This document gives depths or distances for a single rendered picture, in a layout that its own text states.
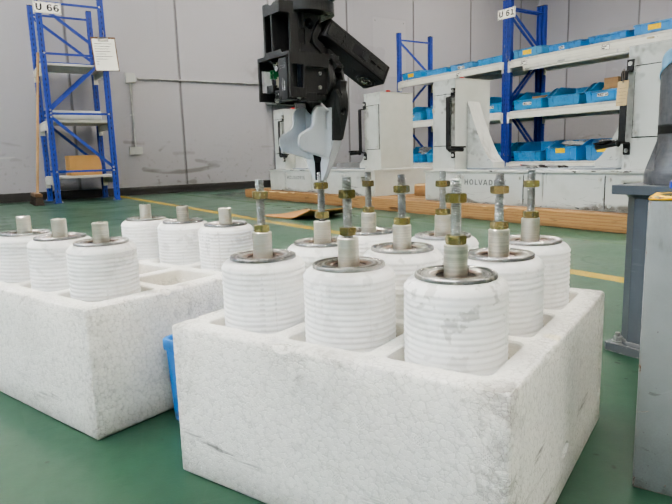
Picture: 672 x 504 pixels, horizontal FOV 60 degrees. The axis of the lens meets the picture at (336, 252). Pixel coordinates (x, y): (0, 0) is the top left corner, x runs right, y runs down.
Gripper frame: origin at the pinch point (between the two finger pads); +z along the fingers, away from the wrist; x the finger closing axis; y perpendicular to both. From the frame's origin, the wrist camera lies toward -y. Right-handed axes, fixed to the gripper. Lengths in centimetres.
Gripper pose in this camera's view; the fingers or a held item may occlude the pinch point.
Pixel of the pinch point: (324, 169)
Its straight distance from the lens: 75.8
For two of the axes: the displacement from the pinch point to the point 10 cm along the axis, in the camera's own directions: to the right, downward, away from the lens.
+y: -7.8, 1.2, -6.1
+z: 0.3, 9.9, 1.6
